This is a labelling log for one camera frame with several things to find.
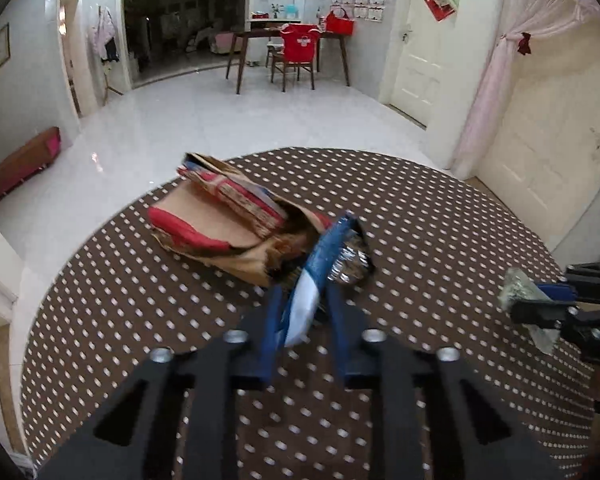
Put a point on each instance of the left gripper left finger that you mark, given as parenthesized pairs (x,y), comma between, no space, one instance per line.
(174,399)

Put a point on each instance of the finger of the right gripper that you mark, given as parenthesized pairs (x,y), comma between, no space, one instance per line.
(558,291)

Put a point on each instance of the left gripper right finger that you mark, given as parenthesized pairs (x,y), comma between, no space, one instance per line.
(432,416)

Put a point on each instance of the clear plastic wrapper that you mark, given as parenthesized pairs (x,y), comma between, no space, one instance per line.
(519,298)

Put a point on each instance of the dark blue foil wrapper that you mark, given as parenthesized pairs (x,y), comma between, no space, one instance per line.
(342,256)

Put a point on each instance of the red patterned paper bag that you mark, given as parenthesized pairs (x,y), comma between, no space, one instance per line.
(216,215)

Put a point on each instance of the pink curtain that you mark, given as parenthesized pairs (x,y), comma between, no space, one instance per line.
(523,21)

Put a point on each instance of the brown pink bench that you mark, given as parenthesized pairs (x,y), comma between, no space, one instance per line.
(37,154)

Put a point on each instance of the white door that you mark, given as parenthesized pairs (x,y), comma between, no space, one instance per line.
(428,26)

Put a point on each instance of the red basket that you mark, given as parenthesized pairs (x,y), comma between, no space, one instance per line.
(339,22)

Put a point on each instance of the red covered chair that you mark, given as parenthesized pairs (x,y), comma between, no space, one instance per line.
(298,52)

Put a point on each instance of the wooden dining table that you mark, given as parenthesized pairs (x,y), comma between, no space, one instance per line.
(274,33)

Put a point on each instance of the coat rack with clothes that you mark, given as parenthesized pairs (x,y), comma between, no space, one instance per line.
(104,35)

